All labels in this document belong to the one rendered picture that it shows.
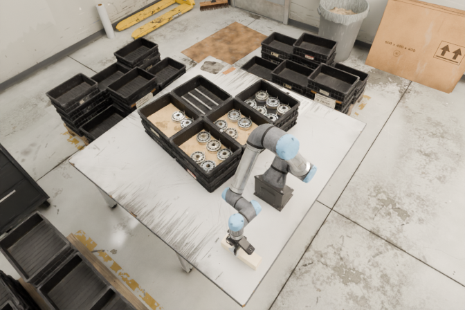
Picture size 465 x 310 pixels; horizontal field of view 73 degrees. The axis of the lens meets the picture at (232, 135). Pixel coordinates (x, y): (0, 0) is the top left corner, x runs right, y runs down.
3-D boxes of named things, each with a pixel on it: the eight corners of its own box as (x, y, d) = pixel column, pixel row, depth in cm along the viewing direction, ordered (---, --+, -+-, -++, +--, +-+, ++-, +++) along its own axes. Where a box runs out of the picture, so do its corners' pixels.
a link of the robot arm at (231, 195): (250, 115, 155) (216, 199, 168) (266, 124, 149) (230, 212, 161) (263, 117, 164) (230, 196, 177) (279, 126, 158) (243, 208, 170)
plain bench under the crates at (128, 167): (346, 175, 296) (367, 123, 244) (245, 333, 215) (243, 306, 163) (214, 106, 365) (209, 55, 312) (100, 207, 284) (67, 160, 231)
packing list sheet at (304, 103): (313, 101, 262) (313, 100, 262) (299, 117, 251) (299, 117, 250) (279, 86, 276) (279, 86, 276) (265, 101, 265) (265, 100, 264)
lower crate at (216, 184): (243, 169, 220) (243, 158, 211) (210, 195, 207) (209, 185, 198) (206, 138, 240) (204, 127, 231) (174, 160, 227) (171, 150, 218)
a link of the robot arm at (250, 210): (246, 192, 165) (231, 205, 160) (262, 204, 158) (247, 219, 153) (248, 201, 170) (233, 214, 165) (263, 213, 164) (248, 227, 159)
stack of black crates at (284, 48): (300, 66, 385) (304, 41, 360) (287, 79, 370) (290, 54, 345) (272, 55, 403) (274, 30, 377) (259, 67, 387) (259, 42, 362)
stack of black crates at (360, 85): (364, 90, 351) (370, 74, 334) (353, 106, 336) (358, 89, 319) (331, 77, 368) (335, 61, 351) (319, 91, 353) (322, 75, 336)
